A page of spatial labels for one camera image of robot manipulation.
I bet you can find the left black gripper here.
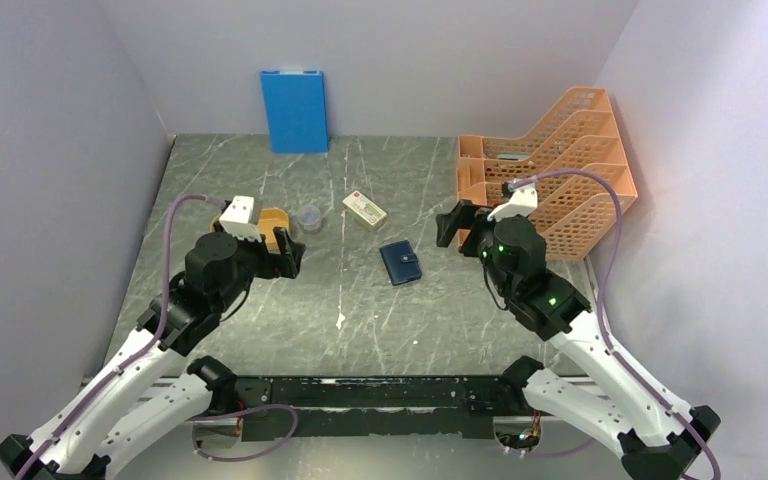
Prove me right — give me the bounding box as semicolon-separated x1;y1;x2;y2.
212;218;304;312

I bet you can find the blue leather card holder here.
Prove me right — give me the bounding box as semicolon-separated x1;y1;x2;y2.
379;240;422;286

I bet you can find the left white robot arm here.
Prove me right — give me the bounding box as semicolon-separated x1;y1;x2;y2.
0;227;306;479

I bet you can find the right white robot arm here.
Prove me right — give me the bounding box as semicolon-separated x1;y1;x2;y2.
435;201;721;479

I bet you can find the orange oval tray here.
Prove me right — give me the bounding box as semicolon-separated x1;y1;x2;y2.
209;208;290;253

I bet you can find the small clear plastic cup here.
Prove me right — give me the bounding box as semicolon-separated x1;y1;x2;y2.
297;204;323;233

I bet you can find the small green white box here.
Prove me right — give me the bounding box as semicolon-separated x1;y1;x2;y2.
342;190;388;231

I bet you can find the blue rectangular box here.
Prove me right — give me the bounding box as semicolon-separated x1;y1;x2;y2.
260;70;329;154

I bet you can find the orange mesh file organizer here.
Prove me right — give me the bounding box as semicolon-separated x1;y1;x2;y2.
454;87;638;261

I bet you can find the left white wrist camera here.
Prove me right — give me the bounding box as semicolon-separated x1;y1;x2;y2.
218;195;262;242

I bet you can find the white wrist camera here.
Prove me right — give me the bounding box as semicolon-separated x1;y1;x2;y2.
487;182;538;222
218;195;262;242

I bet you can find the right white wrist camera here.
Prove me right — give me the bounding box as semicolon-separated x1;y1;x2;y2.
487;182;538;222

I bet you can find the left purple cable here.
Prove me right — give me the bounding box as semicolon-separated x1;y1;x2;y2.
12;194;226;480

